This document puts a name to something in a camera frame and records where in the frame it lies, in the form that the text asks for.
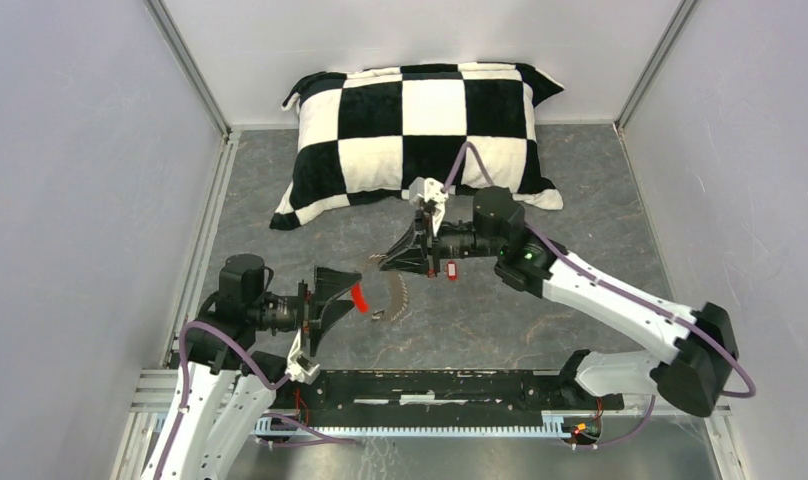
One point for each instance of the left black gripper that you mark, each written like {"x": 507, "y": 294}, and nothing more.
{"x": 305, "y": 315}

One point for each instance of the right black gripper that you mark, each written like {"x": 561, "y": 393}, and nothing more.
{"x": 418, "y": 236}

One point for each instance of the metal keyring with red handle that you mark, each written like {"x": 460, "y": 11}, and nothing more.
{"x": 381, "y": 296}

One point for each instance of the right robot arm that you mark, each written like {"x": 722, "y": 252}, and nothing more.
{"x": 687, "y": 355}

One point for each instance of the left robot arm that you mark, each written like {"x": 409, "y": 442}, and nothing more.
{"x": 245, "y": 344}

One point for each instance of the black white checkered pillow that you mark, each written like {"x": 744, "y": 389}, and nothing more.
{"x": 365, "y": 136}

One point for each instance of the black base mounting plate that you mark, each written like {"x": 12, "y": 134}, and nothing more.
{"x": 437, "y": 398}

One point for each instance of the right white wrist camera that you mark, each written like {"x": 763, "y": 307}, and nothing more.
{"x": 429, "y": 195}

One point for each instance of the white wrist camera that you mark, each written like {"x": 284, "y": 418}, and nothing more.
{"x": 299, "y": 365}
{"x": 429, "y": 195}

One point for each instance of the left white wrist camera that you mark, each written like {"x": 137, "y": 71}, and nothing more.
{"x": 299, "y": 365}

